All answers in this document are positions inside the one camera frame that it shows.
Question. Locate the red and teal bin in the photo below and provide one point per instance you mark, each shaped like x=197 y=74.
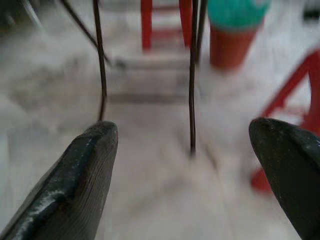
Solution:
x=230 y=45

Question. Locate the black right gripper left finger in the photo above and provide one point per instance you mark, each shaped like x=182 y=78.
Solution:
x=72 y=185

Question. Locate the red metal chair frame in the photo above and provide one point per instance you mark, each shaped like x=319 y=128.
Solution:
x=287 y=95
x=147 y=25

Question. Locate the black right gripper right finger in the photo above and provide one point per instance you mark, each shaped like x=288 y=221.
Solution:
x=292 y=170

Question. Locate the thin black metal leg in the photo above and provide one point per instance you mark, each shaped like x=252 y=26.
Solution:
x=192 y=100
x=102 y=62

